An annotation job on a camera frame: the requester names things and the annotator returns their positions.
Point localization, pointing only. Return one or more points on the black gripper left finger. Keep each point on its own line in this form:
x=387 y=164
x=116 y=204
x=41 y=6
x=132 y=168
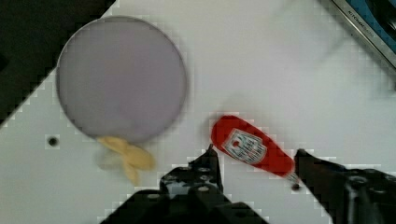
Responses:
x=202 y=171

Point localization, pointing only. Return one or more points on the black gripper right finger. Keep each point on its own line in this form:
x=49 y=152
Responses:
x=349 y=196

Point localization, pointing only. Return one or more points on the red ketchup bottle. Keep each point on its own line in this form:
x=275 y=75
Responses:
x=246 y=143

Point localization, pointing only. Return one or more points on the yellow toy banana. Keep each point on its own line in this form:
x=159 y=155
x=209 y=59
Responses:
x=133 y=158

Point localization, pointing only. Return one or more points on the grey round plate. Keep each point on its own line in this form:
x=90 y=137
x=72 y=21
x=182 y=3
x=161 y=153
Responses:
x=121 y=76

